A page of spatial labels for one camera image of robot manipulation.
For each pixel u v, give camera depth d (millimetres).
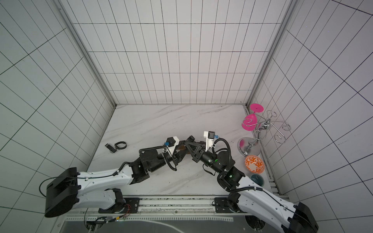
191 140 665
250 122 753
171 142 597
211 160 596
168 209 727
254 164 856
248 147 923
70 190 408
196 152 614
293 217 412
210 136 612
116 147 924
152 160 558
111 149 939
